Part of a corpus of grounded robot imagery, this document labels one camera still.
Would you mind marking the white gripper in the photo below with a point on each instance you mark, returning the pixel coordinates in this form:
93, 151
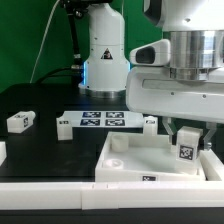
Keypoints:
150, 90

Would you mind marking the white square tabletop part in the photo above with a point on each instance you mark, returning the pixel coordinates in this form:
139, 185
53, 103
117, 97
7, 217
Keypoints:
129, 157

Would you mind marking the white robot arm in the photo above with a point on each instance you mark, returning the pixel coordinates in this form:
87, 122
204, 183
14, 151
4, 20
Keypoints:
179, 76

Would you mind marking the white right fence wall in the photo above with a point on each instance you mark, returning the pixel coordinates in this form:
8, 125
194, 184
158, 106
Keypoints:
212, 166

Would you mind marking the white fence wall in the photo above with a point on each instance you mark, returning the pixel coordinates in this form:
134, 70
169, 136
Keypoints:
3, 153
89, 196
212, 166

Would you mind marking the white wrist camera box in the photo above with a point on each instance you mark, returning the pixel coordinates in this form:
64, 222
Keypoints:
155, 54

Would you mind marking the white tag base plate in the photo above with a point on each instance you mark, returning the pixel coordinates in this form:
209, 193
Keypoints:
104, 119

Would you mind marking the white left fence wall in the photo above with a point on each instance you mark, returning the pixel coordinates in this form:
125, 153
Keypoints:
3, 153

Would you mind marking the white front fence wall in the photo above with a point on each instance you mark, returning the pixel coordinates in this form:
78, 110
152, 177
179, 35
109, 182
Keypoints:
89, 196

